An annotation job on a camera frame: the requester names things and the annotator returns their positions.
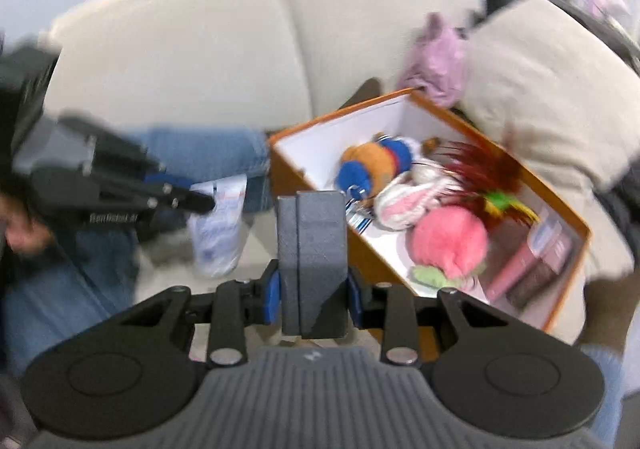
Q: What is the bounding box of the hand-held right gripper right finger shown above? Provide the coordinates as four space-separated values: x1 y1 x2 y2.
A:
346 268 508 367

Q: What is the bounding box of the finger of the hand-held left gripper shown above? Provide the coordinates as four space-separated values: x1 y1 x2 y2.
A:
99 180 218 218
59 114 168 185

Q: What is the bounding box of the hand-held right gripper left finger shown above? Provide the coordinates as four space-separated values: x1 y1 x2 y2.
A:
121 258 282 368

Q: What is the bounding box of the white tissue packet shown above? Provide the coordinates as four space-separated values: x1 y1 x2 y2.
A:
187 175 249 279

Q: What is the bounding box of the grey case box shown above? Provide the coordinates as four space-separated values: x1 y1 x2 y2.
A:
276 190 350 343

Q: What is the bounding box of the cream crochet animal toy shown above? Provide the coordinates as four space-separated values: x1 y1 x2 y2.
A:
374 168 452 231

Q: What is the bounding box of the pink round plush toy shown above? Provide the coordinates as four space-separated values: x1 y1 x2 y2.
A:
411 206 489 291

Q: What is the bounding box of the orange plush toy blue jacket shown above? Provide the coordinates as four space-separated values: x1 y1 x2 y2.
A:
339 136 417 201

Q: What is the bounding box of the orange cardboard box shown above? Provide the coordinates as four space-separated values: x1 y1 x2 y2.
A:
269 88 592 335

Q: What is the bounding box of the pink wallet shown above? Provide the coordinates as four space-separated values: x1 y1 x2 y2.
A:
486 218 574 303

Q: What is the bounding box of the red yellow feather toy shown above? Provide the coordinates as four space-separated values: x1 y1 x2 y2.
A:
424 140 542 231

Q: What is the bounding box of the brown card box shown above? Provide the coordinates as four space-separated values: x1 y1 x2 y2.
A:
509 259 567 311

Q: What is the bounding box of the person's left hand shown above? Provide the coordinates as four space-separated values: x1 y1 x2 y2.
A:
0 198 42 251

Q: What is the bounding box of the person's left leg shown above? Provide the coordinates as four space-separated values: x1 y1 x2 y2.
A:
0 78 387 376

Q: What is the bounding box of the person's leg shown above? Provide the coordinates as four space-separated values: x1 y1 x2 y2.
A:
0 78 387 376
580 341 629 446

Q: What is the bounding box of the beige sofa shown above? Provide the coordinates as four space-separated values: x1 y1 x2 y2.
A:
42 0 640 361

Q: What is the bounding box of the pink cloth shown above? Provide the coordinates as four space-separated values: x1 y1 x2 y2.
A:
397 13 470 109

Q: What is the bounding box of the person's right leg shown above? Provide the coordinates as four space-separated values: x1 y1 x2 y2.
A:
580 341 629 446

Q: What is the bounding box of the beige cushion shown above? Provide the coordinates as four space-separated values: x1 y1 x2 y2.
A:
457 0 640 283

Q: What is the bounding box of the black jacket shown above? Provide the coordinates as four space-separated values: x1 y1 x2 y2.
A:
592 176 640 296

